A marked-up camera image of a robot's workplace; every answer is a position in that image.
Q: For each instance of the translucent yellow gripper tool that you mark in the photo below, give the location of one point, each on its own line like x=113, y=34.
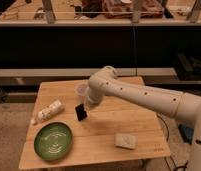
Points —
x=88, y=106

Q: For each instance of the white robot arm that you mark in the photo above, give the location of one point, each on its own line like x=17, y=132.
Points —
x=182, y=106

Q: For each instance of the black standing eraser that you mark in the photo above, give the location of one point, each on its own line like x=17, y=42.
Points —
x=81, y=112

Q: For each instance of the white plastic bottle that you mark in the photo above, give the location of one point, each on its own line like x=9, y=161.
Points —
x=48, y=112

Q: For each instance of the wooden table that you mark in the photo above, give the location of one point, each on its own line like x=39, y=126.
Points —
x=93, y=138

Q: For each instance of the beige sponge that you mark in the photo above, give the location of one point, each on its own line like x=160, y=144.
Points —
x=124, y=140

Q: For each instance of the green round plate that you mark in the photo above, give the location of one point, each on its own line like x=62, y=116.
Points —
x=53, y=141

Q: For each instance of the black power box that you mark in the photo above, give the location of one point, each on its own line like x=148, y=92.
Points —
x=186, y=133

